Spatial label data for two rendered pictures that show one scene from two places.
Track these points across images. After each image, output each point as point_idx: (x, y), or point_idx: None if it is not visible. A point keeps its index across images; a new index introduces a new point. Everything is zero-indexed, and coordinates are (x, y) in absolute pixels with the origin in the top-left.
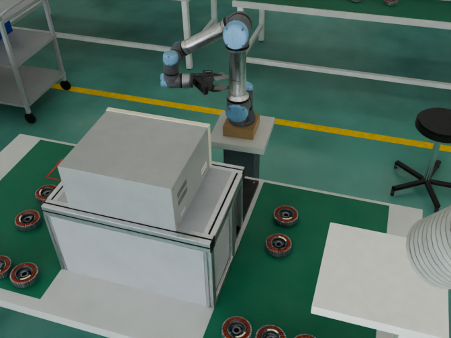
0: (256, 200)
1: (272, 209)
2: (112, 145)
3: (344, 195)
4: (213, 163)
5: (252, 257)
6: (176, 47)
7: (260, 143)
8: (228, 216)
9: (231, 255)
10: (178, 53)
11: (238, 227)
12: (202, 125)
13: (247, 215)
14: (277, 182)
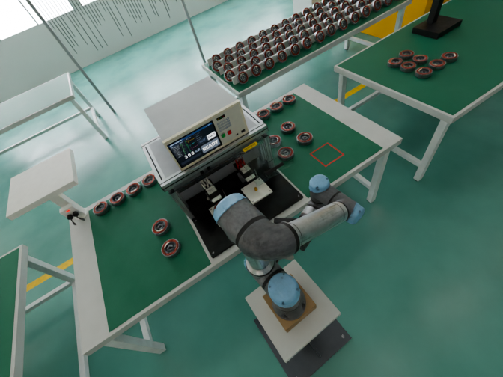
0: (201, 244)
1: (186, 248)
2: (200, 96)
3: (147, 310)
4: (181, 172)
5: (171, 212)
6: (340, 199)
7: (254, 301)
8: None
9: None
10: (325, 198)
11: None
12: (166, 139)
13: (196, 230)
14: (201, 273)
